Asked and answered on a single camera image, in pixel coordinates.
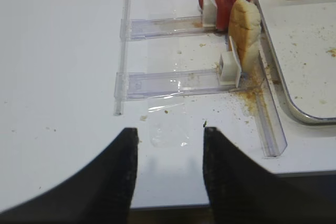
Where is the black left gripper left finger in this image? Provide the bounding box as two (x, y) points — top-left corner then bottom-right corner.
(1, 128), (139, 223)

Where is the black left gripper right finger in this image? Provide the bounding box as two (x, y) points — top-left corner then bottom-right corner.
(203, 127), (335, 223)

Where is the white bread bun slice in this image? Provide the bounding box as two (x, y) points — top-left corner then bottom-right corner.
(228, 0), (261, 72)

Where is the clear acrylic side bar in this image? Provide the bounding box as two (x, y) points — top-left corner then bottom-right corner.
(223, 0), (288, 158)

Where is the clear tape patch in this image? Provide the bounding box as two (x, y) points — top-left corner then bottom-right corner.
(148, 101), (190, 148)

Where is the thin clear acrylic strip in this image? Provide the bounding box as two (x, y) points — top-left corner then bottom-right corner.
(114, 0), (131, 116)

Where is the white plastic pusher block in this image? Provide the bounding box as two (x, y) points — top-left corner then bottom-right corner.
(218, 36), (242, 88)

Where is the metal baking tray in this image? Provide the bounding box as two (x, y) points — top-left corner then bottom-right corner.
(257, 0), (335, 124)

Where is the clear acrylic lane rail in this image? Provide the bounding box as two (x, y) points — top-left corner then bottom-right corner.
(113, 68), (263, 101)

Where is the clear acrylic tomato rail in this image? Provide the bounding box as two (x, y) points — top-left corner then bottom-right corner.
(120, 16), (217, 41)

